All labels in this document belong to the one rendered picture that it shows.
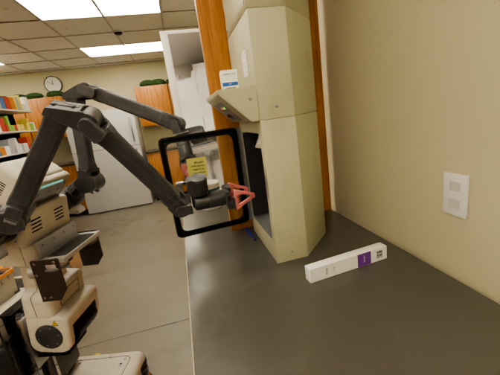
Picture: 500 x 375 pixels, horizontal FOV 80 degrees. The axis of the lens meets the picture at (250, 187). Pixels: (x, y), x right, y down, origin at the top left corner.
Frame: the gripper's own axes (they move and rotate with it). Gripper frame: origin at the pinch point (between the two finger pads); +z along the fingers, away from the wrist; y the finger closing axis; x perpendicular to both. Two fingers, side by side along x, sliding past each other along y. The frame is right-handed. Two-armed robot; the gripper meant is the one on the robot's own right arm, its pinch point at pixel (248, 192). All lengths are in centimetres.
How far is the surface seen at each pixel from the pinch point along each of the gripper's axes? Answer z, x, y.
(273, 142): 6.5, -18.0, -15.1
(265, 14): 9, -53, -15
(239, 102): -2.2, -31.0, -15.1
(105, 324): -104, 116, 120
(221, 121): -2.9, -25.5, 21.9
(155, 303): -66, 116, 131
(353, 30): 47, -51, 2
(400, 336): 17, 22, -56
